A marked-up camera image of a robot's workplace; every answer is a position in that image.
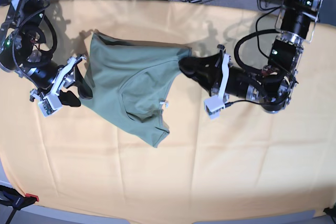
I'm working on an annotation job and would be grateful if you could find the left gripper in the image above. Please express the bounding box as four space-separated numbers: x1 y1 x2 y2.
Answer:
178 45 265 101

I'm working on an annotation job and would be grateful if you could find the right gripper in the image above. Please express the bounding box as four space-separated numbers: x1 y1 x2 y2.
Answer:
28 55 93 108

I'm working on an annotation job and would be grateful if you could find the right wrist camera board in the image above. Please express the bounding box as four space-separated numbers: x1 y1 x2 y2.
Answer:
38 96 62 117

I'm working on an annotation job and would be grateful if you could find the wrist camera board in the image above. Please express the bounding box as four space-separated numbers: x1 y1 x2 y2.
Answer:
204 95 227 120
38 96 62 117

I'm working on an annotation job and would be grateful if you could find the black corner clamp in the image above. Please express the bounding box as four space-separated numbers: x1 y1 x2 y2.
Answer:
323 206 336 218

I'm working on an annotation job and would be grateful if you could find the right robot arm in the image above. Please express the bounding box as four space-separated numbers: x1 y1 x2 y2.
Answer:
1 0 93 115

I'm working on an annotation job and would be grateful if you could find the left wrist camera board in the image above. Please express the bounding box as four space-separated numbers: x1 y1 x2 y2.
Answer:
204 95 227 120

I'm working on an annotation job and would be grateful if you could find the black red table clamp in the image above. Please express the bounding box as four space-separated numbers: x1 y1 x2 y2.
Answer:
1 185 39 224

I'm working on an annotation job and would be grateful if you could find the green T-shirt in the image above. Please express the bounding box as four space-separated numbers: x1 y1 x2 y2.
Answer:
82 32 192 147

